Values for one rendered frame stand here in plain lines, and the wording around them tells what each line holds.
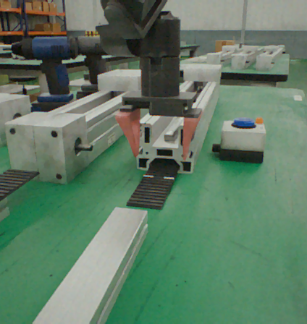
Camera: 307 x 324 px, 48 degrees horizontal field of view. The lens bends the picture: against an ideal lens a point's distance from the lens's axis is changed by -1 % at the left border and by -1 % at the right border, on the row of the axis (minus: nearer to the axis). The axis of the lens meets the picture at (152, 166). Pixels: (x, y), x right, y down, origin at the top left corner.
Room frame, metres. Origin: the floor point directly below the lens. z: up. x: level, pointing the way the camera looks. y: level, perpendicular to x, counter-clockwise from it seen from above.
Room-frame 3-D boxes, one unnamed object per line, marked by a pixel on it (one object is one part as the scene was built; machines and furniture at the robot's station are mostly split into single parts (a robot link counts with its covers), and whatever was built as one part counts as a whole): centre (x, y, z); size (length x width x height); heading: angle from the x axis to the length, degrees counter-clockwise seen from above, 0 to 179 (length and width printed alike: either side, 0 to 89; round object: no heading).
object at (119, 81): (1.00, 0.07, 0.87); 0.16 x 0.11 x 0.07; 167
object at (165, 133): (0.95, -0.11, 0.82); 0.80 x 0.10 x 0.09; 167
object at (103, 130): (1.00, 0.07, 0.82); 0.80 x 0.10 x 0.09; 167
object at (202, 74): (1.20, -0.17, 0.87); 0.16 x 0.11 x 0.07; 167
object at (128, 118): (0.53, 0.01, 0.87); 0.07 x 0.07 x 0.09; 76
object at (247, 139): (0.65, -0.17, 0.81); 0.10 x 0.08 x 0.06; 77
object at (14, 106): (0.76, 0.33, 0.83); 0.11 x 0.10 x 0.10; 66
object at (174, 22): (0.53, -0.01, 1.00); 0.07 x 0.06 x 0.07; 48
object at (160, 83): (0.52, -0.01, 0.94); 0.10 x 0.07 x 0.07; 76
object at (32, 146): (0.56, 0.16, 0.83); 0.12 x 0.09 x 0.10; 77
